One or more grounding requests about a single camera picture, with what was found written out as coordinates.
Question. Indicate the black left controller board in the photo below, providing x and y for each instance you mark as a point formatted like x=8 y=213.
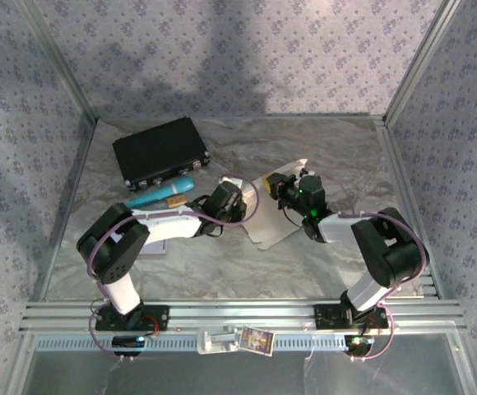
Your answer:
x=127 y=343

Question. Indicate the small wooden block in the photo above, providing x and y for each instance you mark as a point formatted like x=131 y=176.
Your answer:
x=177 y=201

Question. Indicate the aluminium corner post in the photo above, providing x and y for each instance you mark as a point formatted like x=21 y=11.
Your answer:
x=62 y=66
x=418 y=66

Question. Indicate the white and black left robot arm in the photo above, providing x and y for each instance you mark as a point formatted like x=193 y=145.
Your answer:
x=115 y=247

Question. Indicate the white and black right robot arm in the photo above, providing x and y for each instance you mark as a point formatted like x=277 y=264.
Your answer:
x=390 y=247

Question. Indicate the black right controller board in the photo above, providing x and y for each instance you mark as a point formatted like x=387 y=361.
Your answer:
x=359 y=345

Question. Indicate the grey metal panel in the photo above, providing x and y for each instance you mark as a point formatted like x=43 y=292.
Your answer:
x=238 y=374

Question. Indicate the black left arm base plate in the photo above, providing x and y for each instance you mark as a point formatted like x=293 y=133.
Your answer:
x=156 y=319

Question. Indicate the aluminium side rail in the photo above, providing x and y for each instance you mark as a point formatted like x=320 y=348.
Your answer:
x=81 y=164
x=395 y=164

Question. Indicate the black controller board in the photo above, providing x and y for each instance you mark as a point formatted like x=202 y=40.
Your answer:
x=359 y=345
x=127 y=343

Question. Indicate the colourful printed card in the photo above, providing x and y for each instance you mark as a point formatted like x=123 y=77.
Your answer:
x=257 y=340

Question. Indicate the black case with metal latches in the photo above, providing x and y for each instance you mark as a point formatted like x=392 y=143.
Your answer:
x=156 y=148

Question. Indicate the white paper box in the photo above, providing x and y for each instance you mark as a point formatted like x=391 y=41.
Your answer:
x=271 y=222

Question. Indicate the white plastic bracket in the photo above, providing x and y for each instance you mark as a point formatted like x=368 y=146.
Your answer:
x=216 y=341

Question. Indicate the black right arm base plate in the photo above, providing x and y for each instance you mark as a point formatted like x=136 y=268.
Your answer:
x=325 y=317

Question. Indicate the lilac paper box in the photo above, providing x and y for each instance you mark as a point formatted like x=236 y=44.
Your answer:
x=156 y=248

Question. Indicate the aluminium rear rail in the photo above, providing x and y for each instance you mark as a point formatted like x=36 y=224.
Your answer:
x=242 y=117

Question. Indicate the aluminium mounting rail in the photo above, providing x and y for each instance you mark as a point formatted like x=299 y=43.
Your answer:
x=242 y=312

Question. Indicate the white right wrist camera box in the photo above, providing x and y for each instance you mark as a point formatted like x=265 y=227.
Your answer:
x=308 y=173

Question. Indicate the turquoise tube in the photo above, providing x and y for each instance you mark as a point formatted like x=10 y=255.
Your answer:
x=160 y=194

